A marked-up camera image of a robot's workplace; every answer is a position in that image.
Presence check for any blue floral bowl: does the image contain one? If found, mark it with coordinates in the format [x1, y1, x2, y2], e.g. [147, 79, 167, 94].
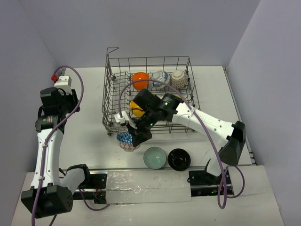
[152, 71, 170, 89]

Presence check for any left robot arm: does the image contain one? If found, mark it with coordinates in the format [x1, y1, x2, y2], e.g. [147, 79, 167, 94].
[21, 87, 92, 219]

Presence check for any blue triangle pattern bowl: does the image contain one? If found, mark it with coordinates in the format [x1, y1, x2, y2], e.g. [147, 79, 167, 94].
[116, 131, 140, 152]

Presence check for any orange bowl white inside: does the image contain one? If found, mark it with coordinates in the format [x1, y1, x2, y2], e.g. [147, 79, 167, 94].
[132, 72, 149, 91]

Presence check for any light teal bowl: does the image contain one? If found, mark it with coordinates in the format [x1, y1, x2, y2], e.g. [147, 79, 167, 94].
[143, 147, 167, 170]

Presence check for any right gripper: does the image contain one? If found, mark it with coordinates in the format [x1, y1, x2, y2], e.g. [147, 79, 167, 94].
[126, 108, 158, 146]

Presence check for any black glossy bowl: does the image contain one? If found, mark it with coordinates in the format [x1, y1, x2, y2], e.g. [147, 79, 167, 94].
[167, 148, 191, 171]

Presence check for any yellow-orange bowl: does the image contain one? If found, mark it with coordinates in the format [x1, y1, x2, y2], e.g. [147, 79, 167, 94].
[129, 100, 144, 117]

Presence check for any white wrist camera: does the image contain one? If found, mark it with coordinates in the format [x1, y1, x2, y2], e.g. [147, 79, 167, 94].
[51, 75, 71, 95]
[114, 111, 137, 129]

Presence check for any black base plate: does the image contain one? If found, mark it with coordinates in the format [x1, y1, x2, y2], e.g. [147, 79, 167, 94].
[187, 169, 222, 197]
[80, 173, 107, 204]

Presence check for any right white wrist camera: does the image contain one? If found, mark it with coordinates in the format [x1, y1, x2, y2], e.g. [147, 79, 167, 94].
[114, 111, 137, 129]

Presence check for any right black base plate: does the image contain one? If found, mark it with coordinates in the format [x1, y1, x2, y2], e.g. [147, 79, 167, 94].
[187, 169, 222, 197]

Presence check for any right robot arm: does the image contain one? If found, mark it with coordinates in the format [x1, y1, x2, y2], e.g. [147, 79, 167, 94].
[127, 89, 246, 184]

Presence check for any grey patterned bowl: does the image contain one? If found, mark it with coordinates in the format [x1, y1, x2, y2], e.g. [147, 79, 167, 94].
[170, 70, 188, 89]

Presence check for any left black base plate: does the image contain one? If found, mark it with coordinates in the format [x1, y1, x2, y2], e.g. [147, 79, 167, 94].
[80, 173, 107, 204]

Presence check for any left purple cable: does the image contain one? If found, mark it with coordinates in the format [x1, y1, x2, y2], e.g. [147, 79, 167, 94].
[31, 65, 111, 226]

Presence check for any grey wire dish rack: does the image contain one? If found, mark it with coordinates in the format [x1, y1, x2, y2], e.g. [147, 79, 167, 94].
[101, 47, 203, 137]

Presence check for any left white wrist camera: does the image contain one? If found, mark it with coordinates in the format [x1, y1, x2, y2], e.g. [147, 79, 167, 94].
[51, 75, 71, 95]

